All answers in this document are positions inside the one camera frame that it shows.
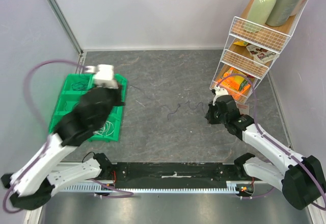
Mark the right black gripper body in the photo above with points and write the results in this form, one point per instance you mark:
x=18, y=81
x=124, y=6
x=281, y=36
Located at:
x=212, y=113

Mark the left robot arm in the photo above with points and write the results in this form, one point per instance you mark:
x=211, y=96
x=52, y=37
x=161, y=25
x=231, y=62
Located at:
x=35, y=184

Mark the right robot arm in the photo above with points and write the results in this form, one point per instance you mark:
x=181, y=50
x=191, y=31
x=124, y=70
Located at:
x=300, y=179

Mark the small pink card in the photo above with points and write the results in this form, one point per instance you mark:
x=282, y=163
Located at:
x=243, y=109

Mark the orange snack box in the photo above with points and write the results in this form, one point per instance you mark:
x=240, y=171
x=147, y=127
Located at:
x=237, y=86

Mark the chobani yogurt pack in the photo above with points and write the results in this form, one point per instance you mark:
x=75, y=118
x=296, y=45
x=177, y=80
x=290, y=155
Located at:
x=261, y=55

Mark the yellow snack bag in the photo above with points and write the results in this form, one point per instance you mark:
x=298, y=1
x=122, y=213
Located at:
x=241, y=43

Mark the light green spray bottle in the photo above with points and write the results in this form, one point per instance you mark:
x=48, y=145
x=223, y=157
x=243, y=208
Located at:
x=258, y=15

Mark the dark green bottle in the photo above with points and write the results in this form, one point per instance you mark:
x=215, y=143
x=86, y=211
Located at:
x=281, y=12

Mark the green compartment bin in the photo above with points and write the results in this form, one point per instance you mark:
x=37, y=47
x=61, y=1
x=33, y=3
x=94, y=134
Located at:
x=74, y=86

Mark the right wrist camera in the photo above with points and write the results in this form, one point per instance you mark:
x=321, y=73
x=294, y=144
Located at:
x=218, y=92

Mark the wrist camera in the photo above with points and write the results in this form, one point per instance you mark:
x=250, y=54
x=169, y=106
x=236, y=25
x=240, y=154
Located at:
x=218, y=92
x=103, y=76

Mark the white wire shelf rack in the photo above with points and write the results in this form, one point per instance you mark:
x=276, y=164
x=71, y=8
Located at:
x=264, y=38

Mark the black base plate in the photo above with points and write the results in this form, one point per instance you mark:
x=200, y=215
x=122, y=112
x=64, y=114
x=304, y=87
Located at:
x=174, y=175

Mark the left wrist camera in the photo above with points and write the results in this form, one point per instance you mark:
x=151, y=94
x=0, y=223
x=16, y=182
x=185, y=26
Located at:
x=103, y=76

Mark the aluminium rail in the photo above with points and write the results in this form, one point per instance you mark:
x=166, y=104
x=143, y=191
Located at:
x=89, y=186

